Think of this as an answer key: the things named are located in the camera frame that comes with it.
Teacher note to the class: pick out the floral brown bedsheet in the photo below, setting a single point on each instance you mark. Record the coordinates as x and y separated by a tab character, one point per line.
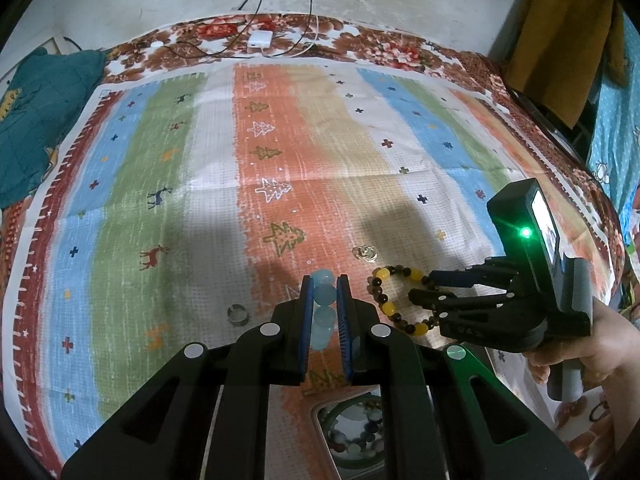
185	44

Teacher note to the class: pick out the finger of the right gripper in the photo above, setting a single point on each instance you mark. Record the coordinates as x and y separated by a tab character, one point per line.
492	276
440	302

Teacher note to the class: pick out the right hand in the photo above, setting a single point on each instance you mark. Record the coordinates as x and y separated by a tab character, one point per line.
610	355

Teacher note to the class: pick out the light blue curtain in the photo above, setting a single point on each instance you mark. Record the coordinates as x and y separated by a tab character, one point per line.
614	152

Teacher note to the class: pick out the camera box with green light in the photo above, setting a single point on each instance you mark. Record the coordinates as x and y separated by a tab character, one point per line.
556	286

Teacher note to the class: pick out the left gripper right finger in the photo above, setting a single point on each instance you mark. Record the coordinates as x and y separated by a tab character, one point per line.
355	319

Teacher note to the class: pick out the green jade bangle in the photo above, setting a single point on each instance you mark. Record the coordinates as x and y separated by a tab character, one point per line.
354	431

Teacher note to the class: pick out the mustard hanging cloth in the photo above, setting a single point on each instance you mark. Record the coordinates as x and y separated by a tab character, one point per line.
562	46

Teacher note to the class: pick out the striped colourful mat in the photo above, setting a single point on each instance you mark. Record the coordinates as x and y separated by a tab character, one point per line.
182	194

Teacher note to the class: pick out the teal quilted pillow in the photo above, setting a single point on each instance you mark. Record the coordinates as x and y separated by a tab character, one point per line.
44	100

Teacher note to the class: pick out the white charger adapter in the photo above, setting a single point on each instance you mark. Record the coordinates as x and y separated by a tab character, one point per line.
260	39

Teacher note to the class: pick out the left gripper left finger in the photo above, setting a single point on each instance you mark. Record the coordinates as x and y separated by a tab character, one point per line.
293	341

